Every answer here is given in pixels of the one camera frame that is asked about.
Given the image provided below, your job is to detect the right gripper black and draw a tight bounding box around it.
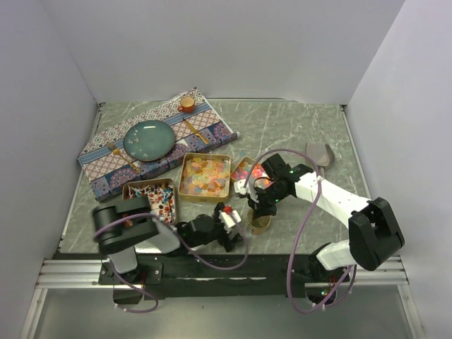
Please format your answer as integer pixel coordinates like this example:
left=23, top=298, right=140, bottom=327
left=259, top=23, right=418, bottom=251
left=247, top=184, right=289, bottom=219

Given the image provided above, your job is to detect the gold tin with gummy candies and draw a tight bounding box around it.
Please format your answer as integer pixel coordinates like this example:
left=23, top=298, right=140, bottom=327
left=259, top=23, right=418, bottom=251
left=231, top=157, right=272, bottom=189

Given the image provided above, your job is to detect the wooden jar lid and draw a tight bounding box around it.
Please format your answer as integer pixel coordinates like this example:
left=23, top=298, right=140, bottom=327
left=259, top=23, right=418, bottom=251
left=246, top=209, right=271, bottom=225

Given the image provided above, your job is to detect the metal candy scoop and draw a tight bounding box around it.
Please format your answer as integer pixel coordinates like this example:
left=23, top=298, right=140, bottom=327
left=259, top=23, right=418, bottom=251
left=305, top=143, right=335, bottom=177

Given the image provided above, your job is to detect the gold tin with popsicle candies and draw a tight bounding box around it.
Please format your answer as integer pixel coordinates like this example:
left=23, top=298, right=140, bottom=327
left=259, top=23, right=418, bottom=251
left=178, top=153, right=232, bottom=203

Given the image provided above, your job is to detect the gold tin with lollipops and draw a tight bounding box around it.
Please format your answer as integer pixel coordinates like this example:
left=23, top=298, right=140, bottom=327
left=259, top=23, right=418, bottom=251
left=122, top=178, right=177, bottom=225

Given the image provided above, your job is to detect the teal ceramic plate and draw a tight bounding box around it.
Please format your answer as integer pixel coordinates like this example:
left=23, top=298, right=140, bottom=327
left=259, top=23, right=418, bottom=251
left=124, top=120, right=175, bottom=162

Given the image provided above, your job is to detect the clear glass jar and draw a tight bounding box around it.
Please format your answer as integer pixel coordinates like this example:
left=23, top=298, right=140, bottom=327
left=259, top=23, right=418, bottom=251
left=248, top=223, right=270, bottom=235

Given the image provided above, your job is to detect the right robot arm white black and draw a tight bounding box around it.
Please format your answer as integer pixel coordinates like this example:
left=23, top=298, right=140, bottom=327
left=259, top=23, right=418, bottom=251
left=235, top=154, right=405, bottom=282

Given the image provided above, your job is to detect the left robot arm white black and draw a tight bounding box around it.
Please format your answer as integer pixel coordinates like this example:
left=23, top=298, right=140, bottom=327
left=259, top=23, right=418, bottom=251
left=92, top=198, right=249, bottom=284

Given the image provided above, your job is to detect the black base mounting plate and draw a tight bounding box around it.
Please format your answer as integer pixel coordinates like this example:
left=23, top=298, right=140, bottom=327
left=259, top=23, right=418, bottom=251
left=98, top=254, right=345, bottom=299

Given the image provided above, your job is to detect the gold knife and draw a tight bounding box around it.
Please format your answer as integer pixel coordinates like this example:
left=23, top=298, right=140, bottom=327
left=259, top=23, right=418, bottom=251
left=182, top=119, right=209, bottom=145

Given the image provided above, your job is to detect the patterned placemat cloth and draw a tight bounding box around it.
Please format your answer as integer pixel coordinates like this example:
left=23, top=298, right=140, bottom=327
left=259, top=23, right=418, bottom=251
left=78, top=88, right=239, bottom=202

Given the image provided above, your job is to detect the orange cup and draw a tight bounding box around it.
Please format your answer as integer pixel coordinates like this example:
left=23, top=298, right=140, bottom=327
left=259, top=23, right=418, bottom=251
left=178, top=96, right=196, bottom=114

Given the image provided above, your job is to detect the gold fork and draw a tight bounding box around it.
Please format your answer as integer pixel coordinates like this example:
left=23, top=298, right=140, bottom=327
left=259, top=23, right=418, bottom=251
left=107, top=143, right=141, bottom=174

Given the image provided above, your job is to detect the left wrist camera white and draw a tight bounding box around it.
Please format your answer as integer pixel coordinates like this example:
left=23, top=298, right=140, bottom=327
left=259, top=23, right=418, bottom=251
left=219, top=206, right=242, bottom=233

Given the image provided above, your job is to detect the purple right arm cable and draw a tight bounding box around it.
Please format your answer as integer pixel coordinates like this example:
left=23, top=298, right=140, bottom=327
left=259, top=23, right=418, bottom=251
left=243, top=149, right=357, bottom=314

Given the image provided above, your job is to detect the aluminium rail frame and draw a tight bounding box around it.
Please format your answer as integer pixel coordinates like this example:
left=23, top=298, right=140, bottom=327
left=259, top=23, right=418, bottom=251
left=35, top=256, right=409, bottom=289

